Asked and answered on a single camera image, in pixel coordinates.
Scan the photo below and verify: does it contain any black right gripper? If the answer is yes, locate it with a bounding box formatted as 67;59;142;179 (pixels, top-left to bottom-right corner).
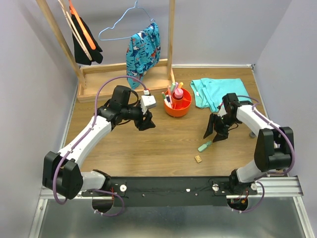
203;113;238;143

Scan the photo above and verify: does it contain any small green bottle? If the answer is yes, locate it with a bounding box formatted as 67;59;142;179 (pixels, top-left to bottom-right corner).
198;141;212;153

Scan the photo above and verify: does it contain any small tan eraser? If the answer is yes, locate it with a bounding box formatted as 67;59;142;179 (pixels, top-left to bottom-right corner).
195;155;202;163

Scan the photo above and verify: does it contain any white marker green cap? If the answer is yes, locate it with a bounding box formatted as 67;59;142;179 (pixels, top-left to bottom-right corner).
161;92;167;100

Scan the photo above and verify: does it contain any orange pen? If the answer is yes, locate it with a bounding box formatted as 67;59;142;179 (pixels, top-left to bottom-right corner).
167;86;171;96

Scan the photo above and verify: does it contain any green grey highlighter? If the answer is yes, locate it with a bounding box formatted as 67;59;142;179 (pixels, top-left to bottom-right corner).
170;83;176;95

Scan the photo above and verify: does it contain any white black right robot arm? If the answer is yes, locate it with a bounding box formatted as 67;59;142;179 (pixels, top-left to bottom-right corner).
204;93;295;194

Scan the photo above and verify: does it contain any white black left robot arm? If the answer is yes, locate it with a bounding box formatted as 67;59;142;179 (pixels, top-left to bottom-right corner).
42;85;157;199

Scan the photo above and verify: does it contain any blue capped grey bottle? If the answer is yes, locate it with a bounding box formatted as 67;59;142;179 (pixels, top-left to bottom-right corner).
249;132;256;138

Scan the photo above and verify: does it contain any teal folded t-shirt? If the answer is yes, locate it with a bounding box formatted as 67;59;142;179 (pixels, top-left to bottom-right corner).
190;78;249;113

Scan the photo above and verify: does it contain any orange round divided organizer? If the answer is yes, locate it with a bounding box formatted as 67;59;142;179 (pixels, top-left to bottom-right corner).
163;88;192;118

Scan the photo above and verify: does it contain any wooden clothes rack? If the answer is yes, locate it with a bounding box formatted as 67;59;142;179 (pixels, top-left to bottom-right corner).
37;0;175;103

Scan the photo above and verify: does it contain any blue patterned hanging shirt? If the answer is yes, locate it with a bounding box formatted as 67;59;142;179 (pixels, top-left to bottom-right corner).
126;22;161;81

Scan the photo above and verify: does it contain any black hanging garment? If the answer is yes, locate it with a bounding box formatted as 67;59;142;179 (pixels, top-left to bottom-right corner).
71;14;104;66

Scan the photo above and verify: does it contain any light wooden hanger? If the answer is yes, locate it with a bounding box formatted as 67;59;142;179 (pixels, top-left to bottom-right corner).
58;0;92;60

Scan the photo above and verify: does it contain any orange plastic hanger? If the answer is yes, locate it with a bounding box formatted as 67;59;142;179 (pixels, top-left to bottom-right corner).
68;0;96;50

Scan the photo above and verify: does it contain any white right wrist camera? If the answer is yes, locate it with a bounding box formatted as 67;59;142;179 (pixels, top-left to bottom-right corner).
217;103;226;117

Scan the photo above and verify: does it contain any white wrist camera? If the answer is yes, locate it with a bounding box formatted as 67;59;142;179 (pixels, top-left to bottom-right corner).
217;103;226;117
140;95;157;115

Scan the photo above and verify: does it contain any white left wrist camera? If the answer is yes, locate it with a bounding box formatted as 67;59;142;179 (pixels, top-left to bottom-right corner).
140;95;157;115

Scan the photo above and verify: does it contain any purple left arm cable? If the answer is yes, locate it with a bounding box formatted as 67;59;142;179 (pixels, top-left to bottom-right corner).
53;75;151;217

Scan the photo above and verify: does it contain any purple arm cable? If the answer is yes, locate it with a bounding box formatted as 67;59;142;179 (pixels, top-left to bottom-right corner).
53;75;151;217
217;95;296;215

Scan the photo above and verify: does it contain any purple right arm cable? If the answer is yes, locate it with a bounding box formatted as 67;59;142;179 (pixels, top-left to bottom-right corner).
217;95;296;215

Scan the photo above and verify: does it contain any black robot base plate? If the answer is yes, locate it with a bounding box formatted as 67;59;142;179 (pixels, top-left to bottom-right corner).
81;176;258;208

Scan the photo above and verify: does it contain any light blue wire hanger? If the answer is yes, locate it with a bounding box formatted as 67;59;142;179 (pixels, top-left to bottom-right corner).
98;0;156;42

